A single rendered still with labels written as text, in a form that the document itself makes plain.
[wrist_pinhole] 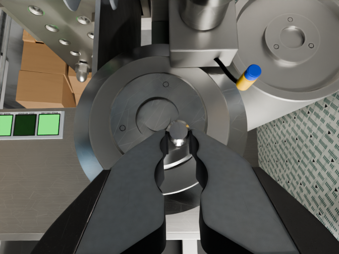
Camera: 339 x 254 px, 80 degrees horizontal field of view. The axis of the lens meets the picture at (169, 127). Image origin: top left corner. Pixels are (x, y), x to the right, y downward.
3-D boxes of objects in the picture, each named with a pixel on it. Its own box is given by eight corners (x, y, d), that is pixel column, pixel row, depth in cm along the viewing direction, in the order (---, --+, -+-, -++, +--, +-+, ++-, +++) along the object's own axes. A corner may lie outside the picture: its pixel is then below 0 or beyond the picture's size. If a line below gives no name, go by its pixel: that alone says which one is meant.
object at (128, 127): (156, 52, 16) (228, 115, 15) (158, 64, 18) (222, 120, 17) (87, 120, 15) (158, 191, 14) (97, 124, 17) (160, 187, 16)
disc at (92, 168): (242, 41, 18) (253, 216, 16) (240, 45, 19) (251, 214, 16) (79, 44, 19) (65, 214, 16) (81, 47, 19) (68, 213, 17)
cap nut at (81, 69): (86, 62, 51) (85, 79, 51) (92, 68, 55) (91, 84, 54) (71, 62, 52) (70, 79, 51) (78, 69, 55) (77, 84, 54)
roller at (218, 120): (226, 54, 17) (234, 195, 15) (195, 118, 43) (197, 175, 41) (92, 56, 18) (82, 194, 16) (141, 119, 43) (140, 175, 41)
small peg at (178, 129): (193, 137, 12) (171, 145, 12) (190, 141, 15) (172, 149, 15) (184, 116, 12) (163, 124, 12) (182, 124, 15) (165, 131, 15)
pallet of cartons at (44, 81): (51, 77, 304) (47, 124, 292) (11, 23, 188) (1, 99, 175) (112, 82, 326) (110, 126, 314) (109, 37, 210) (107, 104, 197)
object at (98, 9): (104, -85, 22) (96, 76, 19) (140, 42, 45) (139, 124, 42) (100, -85, 22) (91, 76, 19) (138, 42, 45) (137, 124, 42)
